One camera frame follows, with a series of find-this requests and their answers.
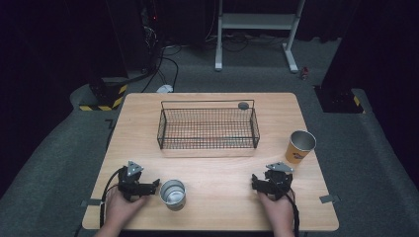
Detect orange paper cup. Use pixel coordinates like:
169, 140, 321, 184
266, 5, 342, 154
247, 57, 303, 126
285, 129, 317, 165

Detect black yellow striped stand base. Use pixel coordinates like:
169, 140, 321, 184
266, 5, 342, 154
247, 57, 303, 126
78, 77, 128, 113
313, 84, 367, 115

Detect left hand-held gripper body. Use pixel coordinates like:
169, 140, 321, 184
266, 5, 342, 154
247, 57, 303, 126
117, 160, 157, 202

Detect dark equipment rack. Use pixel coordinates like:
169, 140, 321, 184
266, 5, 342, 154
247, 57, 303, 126
107, 0, 166, 75

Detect grey tape piece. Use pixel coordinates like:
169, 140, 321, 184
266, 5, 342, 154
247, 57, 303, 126
80, 198, 103, 207
318, 194, 341, 204

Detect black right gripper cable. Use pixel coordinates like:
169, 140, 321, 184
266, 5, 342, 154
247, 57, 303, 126
280, 184, 300, 237

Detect black floor cables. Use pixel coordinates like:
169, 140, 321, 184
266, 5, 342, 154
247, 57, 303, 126
140, 34, 251, 94

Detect black wire basket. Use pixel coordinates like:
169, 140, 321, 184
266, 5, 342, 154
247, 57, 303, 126
156, 99, 261, 151

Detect white metal stand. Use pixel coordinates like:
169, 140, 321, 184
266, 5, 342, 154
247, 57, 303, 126
214, 0, 306, 74

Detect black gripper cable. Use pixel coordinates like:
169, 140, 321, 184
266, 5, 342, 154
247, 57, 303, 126
280, 184, 300, 237
98, 167, 127, 229

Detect person's right hand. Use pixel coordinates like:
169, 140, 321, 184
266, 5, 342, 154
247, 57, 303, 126
257, 189, 296, 231

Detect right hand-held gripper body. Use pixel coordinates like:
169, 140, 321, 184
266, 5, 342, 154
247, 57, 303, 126
261, 161, 294, 201

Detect white power adapter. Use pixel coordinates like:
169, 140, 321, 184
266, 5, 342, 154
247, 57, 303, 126
155, 84, 175, 94

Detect person's left hand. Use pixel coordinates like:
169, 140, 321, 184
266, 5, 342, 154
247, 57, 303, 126
103, 188, 148, 231

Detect silver metal cup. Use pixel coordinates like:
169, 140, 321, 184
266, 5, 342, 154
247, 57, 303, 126
159, 179, 187, 211

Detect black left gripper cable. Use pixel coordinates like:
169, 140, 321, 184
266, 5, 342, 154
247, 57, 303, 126
98, 167, 127, 229

